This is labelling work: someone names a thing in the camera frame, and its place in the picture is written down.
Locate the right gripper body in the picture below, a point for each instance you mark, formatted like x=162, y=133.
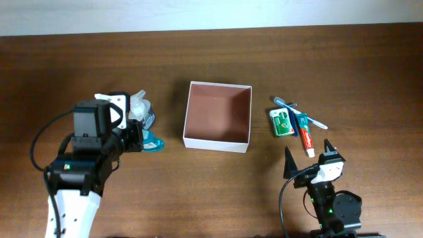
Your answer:
x=305, y=179

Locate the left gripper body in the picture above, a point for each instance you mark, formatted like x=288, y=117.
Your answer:
x=130, y=137

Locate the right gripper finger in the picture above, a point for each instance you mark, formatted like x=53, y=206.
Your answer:
x=290, y=167
x=328, y=147

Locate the red green toothpaste tube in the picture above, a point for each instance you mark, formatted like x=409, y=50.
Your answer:
x=304, y=130

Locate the green soap box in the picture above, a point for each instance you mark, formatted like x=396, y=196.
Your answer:
x=281, y=122

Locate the clear hand soap pump bottle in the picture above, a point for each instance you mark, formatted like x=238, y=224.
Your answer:
x=141, y=110

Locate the teal mouthwash bottle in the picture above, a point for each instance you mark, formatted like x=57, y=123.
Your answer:
x=151, y=143

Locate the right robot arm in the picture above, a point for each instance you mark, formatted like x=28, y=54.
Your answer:
x=338, y=213

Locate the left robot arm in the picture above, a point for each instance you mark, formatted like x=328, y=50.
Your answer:
x=75, y=180

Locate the blue white toothbrush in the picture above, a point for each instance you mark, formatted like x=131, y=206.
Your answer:
x=282, y=103

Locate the white cardboard box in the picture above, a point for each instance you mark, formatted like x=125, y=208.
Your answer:
x=218, y=117

